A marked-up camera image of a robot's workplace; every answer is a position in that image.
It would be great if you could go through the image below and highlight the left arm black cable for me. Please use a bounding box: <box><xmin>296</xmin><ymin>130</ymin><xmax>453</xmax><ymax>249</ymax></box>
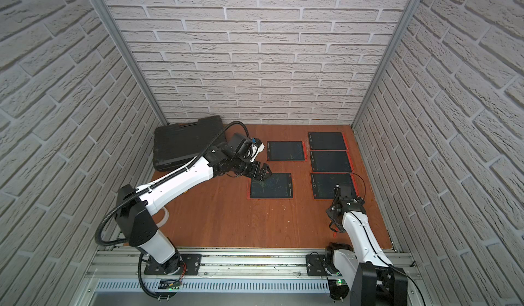
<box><xmin>95</xmin><ymin>120</ymin><xmax>251</xmax><ymax>301</ymax></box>

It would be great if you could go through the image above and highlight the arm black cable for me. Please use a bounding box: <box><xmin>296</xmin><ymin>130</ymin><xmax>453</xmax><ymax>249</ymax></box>
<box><xmin>95</xmin><ymin>120</ymin><xmax>251</xmax><ymax>301</ymax></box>
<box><xmin>327</xmin><ymin>172</ymin><xmax>428</xmax><ymax>306</ymax></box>

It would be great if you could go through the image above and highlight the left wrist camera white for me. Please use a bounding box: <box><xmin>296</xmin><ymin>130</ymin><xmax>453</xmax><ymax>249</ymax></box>
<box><xmin>247</xmin><ymin>138</ymin><xmax>265</xmax><ymax>163</ymax></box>

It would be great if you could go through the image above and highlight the black plastic tool case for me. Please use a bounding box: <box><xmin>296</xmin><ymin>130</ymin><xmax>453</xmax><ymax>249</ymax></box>
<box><xmin>153</xmin><ymin>115</ymin><xmax>223</xmax><ymax>172</ymax></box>

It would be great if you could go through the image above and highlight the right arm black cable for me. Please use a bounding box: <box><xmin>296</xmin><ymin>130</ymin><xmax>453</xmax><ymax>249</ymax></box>
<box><xmin>327</xmin><ymin>172</ymin><xmax>428</xmax><ymax>306</ymax></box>

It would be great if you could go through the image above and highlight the white tape roll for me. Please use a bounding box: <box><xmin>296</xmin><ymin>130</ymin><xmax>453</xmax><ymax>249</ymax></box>
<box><xmin>156</xmin><ymin>207</ymin><xmax>169</xmax><ymax>228</ymax></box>

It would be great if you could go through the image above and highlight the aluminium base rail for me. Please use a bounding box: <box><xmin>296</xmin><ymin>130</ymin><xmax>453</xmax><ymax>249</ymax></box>
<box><xmin>73</xmin><ymin>246</ymin><xmax>431</xmax><ymax>306</ymax></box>

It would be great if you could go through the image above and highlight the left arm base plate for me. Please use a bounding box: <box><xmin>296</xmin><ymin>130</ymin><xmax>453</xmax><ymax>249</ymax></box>
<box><xmin>144</xmin><ymin>254</ymin><xmax>202</xmax><ymax>276</ymax></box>

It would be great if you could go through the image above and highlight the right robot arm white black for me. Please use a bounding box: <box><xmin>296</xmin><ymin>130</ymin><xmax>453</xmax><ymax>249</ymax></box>
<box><xmin>325</xmin><ymin>185</ymin><xmax>408</xmax><ymax>305</ymax></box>

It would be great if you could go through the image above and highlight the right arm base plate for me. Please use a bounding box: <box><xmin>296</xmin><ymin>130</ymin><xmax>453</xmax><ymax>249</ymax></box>
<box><xmin>305</xmin><ymin>251</ymin><xmax>330</xmax><ymax>277</ymax></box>

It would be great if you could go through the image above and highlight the writing tablet red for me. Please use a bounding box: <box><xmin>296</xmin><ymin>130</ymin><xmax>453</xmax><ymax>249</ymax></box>
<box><xmin>267</xmin><ymin>141</ymin><xmax>306</xmax><ymax>161</ymax></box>
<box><xmin>249</xmin><ymin>173</ymin><xmax>293</xmax><ymax>199</ymax></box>

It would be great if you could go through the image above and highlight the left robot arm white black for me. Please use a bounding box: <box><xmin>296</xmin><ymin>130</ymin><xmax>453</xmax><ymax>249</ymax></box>
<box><xmin>115</xmin><ymin>133</ymin><xmax>271</xmax><ymax>275</ymax></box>

